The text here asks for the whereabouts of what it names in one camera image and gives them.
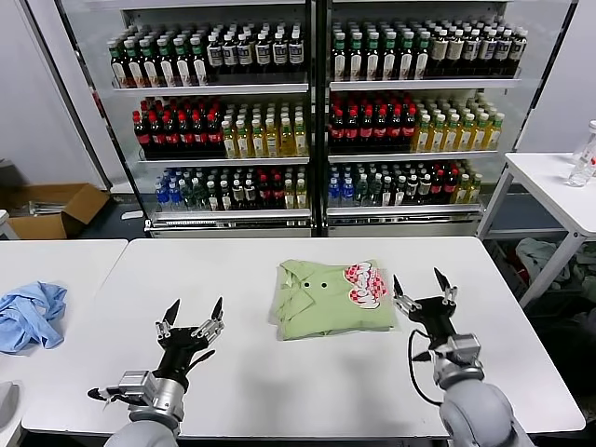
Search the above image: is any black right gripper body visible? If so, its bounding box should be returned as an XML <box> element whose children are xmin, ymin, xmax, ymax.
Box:
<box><xmin>409</xmin><ymin>296</ymin><xmax>460</xmax><ymax>351</ymax></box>

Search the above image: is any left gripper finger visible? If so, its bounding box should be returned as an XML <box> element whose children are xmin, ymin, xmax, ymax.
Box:
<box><xmin>192</xmin><ymin>295</ymin><xmax>226</xmax><ymax>341</ymax></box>
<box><xmin>155</xmin><ymin>298</ymin><xmax>182</xmax><ymax>341</ymax></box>

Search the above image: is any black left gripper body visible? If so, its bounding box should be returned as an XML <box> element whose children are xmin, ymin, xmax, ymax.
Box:
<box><xmin>153</xmin><ymin>326</ymin><xmax>221</xmax><ymax>381</ymax></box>

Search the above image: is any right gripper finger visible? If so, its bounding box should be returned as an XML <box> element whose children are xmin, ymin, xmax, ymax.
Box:
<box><xmin>393</xmin><ymin>274</ymin><xmax>423</xmax><ymax>320</ymax></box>
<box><xmin>433</xmin><ymin>266</ymin><xmax>460</xmax><ymax>306</ymax></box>

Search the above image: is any green polo shirt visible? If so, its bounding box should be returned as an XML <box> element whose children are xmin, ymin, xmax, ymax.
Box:
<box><xmin>269</xmin><ymin>258</ymin><xmax>402</xmax><ymax>344</ymax></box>

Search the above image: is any glass front beverage cooler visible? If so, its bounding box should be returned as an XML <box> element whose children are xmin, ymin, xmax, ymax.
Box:
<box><xmin>317</xmin><ymin>0</ymin><xmax>523</xmax><ymax>238</ymax></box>
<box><xmin>61</xmin><ymin>0</ymin><xmax>318</xmax><ymax>239</ymax></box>

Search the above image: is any grey green cloth pile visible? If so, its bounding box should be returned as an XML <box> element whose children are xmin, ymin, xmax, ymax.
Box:
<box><xmin>515</xmin><ymin>237</ymin><xmax>596</xmax><ymax>292</ymax></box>

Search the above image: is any crumpled light blue shirt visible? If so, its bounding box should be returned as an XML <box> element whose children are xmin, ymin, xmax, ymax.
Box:
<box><xmin>0</xmin><ymin>280</ymin><xmax>69</xmax><ymax>356</ymax></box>

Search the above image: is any open cardboard box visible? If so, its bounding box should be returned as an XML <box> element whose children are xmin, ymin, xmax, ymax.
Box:
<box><xmin>0</xmin><ymin>183</ymin><xmax>112</xmax><ymax>241</ymax></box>

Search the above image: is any white side table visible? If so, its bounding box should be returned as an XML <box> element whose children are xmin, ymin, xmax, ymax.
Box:
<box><xmin>475</xmin><ymin>152</ymin><xmax>596</xmax><ymax>308</ymax></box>

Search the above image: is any clear plastic water bottle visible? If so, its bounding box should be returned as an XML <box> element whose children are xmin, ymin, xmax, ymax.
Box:
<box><xmin>566</xmin><ymin>156</ymin><xmax>596</xmax><ymax>188</ymax></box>

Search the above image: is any white furniture piece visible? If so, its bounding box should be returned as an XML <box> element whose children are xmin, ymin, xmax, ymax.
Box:
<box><xmin>0</xmin><ymin>209</ymin><xmax>21</xmax><ymax>241</ymax></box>

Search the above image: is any clear bottle with red label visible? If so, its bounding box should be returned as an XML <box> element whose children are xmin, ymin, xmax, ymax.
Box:
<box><xmin>571</xmin><ymin>119</ymin><xmax>596</xmax><ymax>167</ymax></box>

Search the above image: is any green cap dark tea bottle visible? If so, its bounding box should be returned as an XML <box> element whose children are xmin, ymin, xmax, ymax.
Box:
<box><xmin>381</xmin><ymin>31</ymin><xmax>400</xmax><ymax>81</ymax></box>
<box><xmin>107</xmin><ymin>40</ymin><xmax>128</xmax><ymax>89</ymax></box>
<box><xmin>399</xmin><ymin>30</ymin><xmax>416</xmax><ymax>80</ymax></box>
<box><xmin>364</xmin><ymin>31</ymin><xmax>383</xmax><ymax>81</ymax></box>
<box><xmin>173</xmin><ymin>36</ymin><xmax>194</xmax><ymax>88</ymax></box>
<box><xmin>331</xmin><ymin>31</ymin><xmax>349</xmax><ymax>81</ymax></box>
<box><xmin>347</xmin><ymin>31</ymin><xmax>366</xmax><ymax>81</ymax></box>
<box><xmin>189</xmin><ymin>35</ymin><xmax>210</xmax><ymax>88</ymax></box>
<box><xmin>156</xmin><ymin>36</ymin><xmax>177</xmax><ymax>88</ymax></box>
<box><xmin>140</xmin><ymin>38</ymin><xmax>160</xmax><ymax>89</ymax></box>
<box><xmin>123</xmin><ymin>39</ymin><xmax>144</xmax><ymax>89</ymax></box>
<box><xmin>414</xmin><ymin>30</ymin><xmax>431</xmax><ymax>79</ymax></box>

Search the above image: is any beige label dark drink bottle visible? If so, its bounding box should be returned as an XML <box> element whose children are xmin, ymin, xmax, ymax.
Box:
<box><xmin>495</xmin><ymin>28</ymin><xmax>513</xmax><ymax>76</ymax></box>
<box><xmin>429</xmin><ymin>27</ymin><xmax>448</xmax><ymax>78</ymax></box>
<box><xmin>464</xmin><ymin>28</ymin><xmax>481</xmax><ymax>77</ymax></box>
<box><xmin>446</xmin><ymin>28</ymin><xmax>466</xmax><ymax>78</ymax></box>
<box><xmin>510</xmin><ymin>28</ymin><xmax>528</xmax><ymax>75</ymax></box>
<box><xmin>480</xmin><ymin>28</ymin><xmax>498</xmax><ymax>76</ymax></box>

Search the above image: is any open glass cooler door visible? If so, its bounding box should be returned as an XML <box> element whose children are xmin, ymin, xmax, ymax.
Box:
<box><xmin>21</xmin><ymin>0</ymin><xmax>151</xmax><ymax>220</ymax></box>
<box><xmin>508</xmin><ymin>0</ymin><xmax>589</xmax><ymax>155</ymax></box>

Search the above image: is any white label dark drink bottle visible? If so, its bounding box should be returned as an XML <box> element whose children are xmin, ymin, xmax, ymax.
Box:
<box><xmin>271</xmin><ymin>31</ymin><xmax>290</xmax><ymax>70</ymax></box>
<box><xmin>288</xmin><ymin>28</ymin><xmax>305</xmax><ymax>70</ymax></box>
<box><xmin>254</xmin><ymin>31</ymin><xmax>273</xmax><ymax>71</ymax></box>
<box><xmin>237</xmin><ymin>32</ymin><xmax>255</xmax><ymax>72</ymax></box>
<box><xmin>206</xmin><ymin>34</ymin><xmax>224</xmax><ymax>75</ymax></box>
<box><xmin>222</xmin><ymin>32</ymin><xmax>239</xmax><ymax>74</ymax></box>

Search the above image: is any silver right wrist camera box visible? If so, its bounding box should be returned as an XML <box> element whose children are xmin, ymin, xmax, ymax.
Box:
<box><xmin>446</xmin><ymin>332</ymin><xmax>483</xmax><ymax>369</ymax></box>

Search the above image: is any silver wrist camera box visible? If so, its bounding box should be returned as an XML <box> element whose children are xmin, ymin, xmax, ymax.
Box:
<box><xmin>446</xmin><ymin>332</ymin><xmax>483</xmax><ymax>369</ymax></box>
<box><xmin>117</xmin><ymin>370</ymin><xmax>157</xmax><ymax>401</ymax></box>

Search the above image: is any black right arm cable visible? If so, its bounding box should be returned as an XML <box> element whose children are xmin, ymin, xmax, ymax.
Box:
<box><xmin>408</xmin><ymin>328</ymin><xmax>443</xmax><ymax>406</ymax></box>

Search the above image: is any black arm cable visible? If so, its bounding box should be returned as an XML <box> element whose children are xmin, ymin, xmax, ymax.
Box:
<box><xmin>408</xmin><ymin>328</ymin><xmax>443</xmax><ymax>406</ymax></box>
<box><xmin>87</xmin><ymin>348</ymin><xmax>218</xmax><ymax>406</ymax></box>

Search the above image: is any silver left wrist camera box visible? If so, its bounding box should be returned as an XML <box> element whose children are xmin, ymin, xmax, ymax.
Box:
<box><xmin>117</xmin><ymin>370</ymin><xmax>157</xmax><ymax>401</ymax></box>

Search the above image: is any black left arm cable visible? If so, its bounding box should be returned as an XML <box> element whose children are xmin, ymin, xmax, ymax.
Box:
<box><xmin>87</xmin><ymin>348</ymin><xmax>218</xmax><ymax>406</ymax></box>

